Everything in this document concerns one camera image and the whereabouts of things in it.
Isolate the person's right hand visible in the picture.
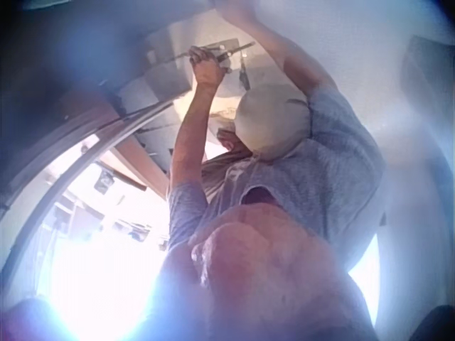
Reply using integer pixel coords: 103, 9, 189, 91
216, 0, 257, 21

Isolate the person's left hand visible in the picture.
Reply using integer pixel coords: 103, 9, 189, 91
187, 45, 229, 87

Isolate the thin metal rod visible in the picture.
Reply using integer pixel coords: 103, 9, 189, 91
169, 41, 256, 62

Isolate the grey metal box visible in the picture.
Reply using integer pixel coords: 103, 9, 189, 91
144, 30, 195, 99

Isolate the black hanging tool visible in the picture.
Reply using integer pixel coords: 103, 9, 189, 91
238, 53, 252, 92

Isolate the wooden door frame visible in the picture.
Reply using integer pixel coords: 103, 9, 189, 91
0, 88, 178, 214

